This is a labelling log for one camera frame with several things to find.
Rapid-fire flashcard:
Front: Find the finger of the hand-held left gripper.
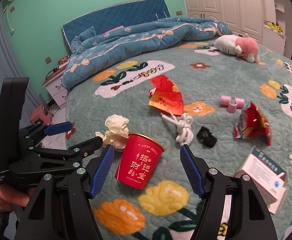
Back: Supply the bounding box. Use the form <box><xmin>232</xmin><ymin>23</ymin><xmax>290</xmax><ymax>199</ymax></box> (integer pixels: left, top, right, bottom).
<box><xmin>10</xmin><ymin>137</ymin><xmax>104</xmax><ymax>175</ymax></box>
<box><xmin>19</xmin><ymin>121</ymin><xmax>73</xmax><ymax>153</ymax></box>

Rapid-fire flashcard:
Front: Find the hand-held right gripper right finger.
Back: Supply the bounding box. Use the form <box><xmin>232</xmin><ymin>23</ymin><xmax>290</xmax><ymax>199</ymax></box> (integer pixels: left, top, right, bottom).
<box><xmin>180</xmin><ymin>144</ymin><xmax>282</xmax><ymax>240</ymax></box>

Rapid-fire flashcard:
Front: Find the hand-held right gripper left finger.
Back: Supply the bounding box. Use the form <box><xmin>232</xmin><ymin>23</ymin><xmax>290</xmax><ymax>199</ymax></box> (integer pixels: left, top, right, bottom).
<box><xmin>14</xmin><ymin>144</ymin><xmax>115</xmax><ymax>240</ymax></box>

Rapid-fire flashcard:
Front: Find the paper ball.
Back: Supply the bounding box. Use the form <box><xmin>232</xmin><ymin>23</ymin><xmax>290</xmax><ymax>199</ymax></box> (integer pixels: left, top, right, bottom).
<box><xmin>95</xmin><ymin>114</ymin><xmax>130</xmax><ymax>152</ymax></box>

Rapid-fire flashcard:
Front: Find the red paper cup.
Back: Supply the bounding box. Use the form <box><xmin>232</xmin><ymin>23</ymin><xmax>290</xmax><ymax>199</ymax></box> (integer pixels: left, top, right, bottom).
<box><xmin>115</xmin><ymin>133</ymin><xmax>164</xmax><ymax>190</ymax></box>

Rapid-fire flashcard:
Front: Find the red snack wrapper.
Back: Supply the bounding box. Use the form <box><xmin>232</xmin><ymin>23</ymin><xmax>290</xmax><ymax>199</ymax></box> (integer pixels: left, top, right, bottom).
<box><xmin>147</xmin><ymin>75</ymin><xmax>184</xmax><ymax>116</ymax></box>

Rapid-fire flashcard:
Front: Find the red foil snack packet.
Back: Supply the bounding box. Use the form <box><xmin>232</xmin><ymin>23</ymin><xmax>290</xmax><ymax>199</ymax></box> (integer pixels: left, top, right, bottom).
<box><xmin>233</xmin><ymin>102</ymin><xmax>272</xmax><ymax>146</ymax></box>

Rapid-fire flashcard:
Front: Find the person's left hand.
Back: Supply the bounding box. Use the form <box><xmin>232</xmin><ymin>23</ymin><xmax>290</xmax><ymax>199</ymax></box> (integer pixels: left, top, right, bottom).
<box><xmin>0</xmin><ymin>180</ymin><xmax>36</xmax><ymax>213</ymax></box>

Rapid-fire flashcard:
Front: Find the pink stool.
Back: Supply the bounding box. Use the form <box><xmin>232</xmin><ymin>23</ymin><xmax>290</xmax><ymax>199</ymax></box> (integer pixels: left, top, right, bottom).
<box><xmin>30</xmin><ymin>104</ymin><xmax>54</xmax><ymax>125</ymax></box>

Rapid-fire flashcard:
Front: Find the white nightstand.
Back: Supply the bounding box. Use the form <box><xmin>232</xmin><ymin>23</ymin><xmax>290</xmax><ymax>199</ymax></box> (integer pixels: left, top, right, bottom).
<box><xmin>42</xmin><ymin>67</ymin><xmax>69</xmax><ymax>109</ymax></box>

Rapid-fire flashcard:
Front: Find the black hair scrunchie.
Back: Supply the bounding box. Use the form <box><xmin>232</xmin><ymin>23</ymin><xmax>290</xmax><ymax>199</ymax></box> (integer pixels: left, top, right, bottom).
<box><xmin>196</xmin><ymin>126</ymin><xmax>217</xmax><ymax>147</ymax></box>

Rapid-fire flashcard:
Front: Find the grey curtain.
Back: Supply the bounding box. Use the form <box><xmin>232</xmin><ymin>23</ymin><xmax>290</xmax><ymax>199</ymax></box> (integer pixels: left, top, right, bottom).
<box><xmin>0</xmin><ymin>12</ymin><xmax>47</xmax><ymax>130</ymax></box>

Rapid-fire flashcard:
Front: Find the colourful box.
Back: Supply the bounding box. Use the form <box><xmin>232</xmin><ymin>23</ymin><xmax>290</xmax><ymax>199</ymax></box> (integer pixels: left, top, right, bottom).
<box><xmin>57</xmin><ymin>55</ymin><xmax>71</xmax><ymax>68</ymax></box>

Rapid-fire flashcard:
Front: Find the white medicine box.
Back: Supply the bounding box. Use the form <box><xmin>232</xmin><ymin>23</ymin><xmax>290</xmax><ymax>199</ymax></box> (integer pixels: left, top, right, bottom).
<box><xmin>234</xmin><ymin>146</ymin><xmax>288</xmax><ymax>214</ymax></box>

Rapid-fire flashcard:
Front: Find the pink plastic tube piece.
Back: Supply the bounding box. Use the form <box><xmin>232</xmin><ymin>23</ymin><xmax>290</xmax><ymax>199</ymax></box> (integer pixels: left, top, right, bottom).
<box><xmin>220</xmin><ymin>95</ymin><xmax>246</xmax><ymax>113</ymax></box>

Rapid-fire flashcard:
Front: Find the blue pillow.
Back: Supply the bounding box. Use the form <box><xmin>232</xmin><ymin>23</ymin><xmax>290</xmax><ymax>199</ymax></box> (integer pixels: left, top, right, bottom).
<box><xmin>73</xmin><ymin>26</ymin><xmax>96</xmax><ymax>53</ymax></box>

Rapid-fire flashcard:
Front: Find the blue floral quilt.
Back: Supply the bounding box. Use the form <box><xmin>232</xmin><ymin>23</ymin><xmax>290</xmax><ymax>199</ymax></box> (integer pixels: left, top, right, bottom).
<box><xmin>61</xmin><ymin>17</ymin><xmax>234</xmax><ymax>90</ymax></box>

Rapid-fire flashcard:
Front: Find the blue padded headboard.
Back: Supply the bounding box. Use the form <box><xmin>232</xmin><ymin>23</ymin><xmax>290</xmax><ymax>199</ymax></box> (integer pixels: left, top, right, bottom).
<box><xmin>62</xmin><ymin>0</ymin><xmax>171</xmax><ymax>54</ymax></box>

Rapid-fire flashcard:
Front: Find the white and pink plush toy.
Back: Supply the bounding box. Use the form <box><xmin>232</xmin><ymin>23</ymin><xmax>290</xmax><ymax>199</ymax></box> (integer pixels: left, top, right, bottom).
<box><xmin>213</xmin><ymin>33</ymin><xmax>260</xmax><ymax>63</ymax></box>

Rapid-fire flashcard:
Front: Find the yellow toy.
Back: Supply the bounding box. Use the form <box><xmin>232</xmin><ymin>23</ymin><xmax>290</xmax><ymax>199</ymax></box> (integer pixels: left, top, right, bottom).
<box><xmin>265</xmin><ymin>21</ymin><xmax>285</xmax><ymax>34</ymax></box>

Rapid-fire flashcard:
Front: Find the white wardrobe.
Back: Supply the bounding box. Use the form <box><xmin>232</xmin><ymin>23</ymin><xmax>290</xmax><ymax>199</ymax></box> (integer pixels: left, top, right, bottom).
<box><xmin>179</xmin><ymin>0</ymin><xmax>268</xmax><ymax>44</ymax></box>

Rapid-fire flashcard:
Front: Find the white shelf unit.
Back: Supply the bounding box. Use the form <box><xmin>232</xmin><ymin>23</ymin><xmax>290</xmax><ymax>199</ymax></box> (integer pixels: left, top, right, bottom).
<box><xmin>262</xmin><ymin>0</ymin><xmax>292</xmax><ymax>55</ymax></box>

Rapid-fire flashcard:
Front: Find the white knotted rope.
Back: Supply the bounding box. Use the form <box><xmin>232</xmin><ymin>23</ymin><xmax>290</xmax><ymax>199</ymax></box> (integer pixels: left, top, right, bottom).
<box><xmin>161</xmin><ymin>112</ymin><xmax>194</xmax><ymax>146</ymax></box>

